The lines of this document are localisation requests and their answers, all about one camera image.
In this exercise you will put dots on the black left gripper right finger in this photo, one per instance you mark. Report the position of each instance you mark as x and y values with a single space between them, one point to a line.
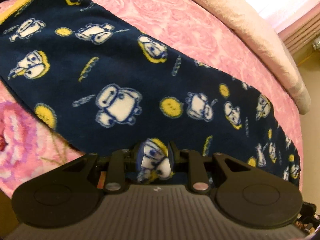
173 155

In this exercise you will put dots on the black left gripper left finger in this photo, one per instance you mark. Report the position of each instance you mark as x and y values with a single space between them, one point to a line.
136 159

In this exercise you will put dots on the navy cartoon print fleece garment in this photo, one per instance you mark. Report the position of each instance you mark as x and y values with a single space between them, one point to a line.
104 85

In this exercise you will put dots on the pink floral bed blanket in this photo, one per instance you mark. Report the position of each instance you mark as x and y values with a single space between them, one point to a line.
29 148

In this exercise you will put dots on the cream quilted duvet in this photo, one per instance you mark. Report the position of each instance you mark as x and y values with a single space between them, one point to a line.
261 38

